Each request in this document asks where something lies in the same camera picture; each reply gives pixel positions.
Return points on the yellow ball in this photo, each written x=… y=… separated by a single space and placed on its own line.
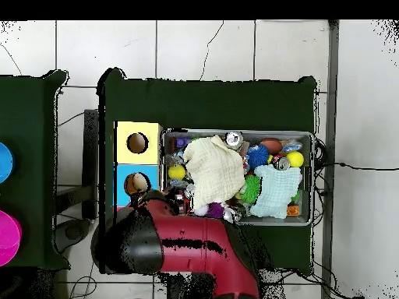
x=176 y=172
x=295 y=159

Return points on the cream waffle cloth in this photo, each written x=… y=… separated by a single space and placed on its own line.
x=215 y=171

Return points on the brown ball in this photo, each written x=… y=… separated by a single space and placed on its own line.
x=271 y=145

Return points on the dark grey rounded base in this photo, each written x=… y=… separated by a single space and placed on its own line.
x=73 y=232

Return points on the magenta round disc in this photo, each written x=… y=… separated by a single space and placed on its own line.
x=7 y=236

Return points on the purple spiky ball with eyes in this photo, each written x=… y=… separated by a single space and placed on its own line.
x=215 y=210

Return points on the silver drink can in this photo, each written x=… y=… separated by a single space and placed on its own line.
x=233 y=140

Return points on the blue round disc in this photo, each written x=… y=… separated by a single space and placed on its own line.
x=4 y=162

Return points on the wooden box with three holes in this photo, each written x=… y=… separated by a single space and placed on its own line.
x=149 y=152

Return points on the mint waffle cloth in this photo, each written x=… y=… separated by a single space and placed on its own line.
x=276 y=190

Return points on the green spiky ball with eyes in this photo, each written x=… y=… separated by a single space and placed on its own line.
x=252 y=188

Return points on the blue spiky ball with eyes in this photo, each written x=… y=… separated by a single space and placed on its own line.
x=258 y=156

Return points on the dark green table cloth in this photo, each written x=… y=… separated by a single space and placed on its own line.
x=202 y=106
x=31 y=124

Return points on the clear mesh bin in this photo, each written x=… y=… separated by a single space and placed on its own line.
x=268 y=135

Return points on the black and red drink can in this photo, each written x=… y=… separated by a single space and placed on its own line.
x=283 y=164

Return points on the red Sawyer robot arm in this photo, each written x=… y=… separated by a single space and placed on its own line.
x=193 y=227

